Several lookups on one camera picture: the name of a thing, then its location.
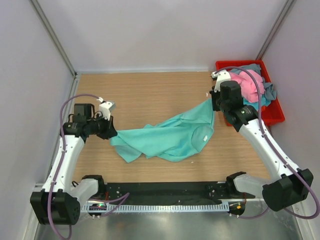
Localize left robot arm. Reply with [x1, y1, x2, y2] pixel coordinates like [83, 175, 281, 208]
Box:
[30, 101, 118, 225]

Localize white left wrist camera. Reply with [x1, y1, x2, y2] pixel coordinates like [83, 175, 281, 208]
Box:
[98, 100, 116, 121]

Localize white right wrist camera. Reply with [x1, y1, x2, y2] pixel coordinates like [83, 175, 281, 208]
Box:
[211, 70, 231, 93]

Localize red plastic bin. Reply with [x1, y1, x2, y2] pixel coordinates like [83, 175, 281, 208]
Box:
[215, 60, 285, 126]

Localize left aluminium corner post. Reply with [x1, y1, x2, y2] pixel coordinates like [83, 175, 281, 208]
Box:
[29, 0, 77, 79]

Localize slotted cable duct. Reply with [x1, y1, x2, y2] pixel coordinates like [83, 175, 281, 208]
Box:
[79, 202, 230, 214]

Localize pink t shirt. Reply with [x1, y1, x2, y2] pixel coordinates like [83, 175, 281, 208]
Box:
[229, 69, 265, 103]

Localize right aluminium corner post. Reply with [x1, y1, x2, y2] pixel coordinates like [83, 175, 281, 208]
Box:
[255, 0, 297, 60]

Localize aluminium corner post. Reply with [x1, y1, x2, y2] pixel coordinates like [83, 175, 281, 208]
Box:
[255, 0, 297, 60]
[29, 0, 77, 79]

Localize teal green t shirt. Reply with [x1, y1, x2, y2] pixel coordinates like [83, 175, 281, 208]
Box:
[109, 99, 215, 163]

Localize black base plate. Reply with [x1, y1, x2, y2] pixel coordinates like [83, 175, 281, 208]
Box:
[96, 181, 255, 206]

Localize grey t shirt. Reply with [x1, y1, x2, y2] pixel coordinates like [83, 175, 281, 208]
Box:
[228, 63, 277, 107]

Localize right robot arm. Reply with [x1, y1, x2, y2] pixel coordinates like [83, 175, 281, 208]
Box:
[210, 80, 314, 212]

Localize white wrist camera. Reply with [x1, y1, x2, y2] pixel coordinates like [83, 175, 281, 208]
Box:
[211, 70, 231, 93]
[98, 100, 116, 121]

